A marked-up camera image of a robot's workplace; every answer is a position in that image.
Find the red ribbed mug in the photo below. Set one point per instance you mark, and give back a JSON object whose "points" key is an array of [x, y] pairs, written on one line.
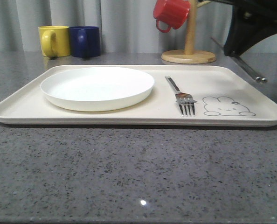
{"points": [[170, 14]]}

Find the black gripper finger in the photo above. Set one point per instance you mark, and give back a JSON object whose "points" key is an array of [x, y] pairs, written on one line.
{"points": [[262, 28], [238, 40]]}

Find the grey pleated curtain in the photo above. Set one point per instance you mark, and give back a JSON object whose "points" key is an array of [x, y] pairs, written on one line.
{"points": [[126, 25]]}

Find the navy blue mug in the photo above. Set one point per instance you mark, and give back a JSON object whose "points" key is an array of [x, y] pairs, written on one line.
{"points": [[85, 41]]}

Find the silver metal fork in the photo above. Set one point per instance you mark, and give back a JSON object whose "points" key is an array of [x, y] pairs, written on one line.
{"points": [[185, 101]]}

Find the cream rabbit print tray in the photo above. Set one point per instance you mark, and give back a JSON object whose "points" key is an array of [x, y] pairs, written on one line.
{"points": [[222, 99]]}

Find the wooden mug tree stand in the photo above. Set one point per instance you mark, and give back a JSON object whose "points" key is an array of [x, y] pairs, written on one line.
{"points": [[189, 55]]}

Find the yellow mug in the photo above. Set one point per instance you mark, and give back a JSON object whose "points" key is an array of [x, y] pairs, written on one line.
{"points": [[54, 41]]}

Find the white round plate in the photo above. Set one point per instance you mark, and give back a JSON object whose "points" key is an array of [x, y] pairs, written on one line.
{"points": [[97, 89]]}

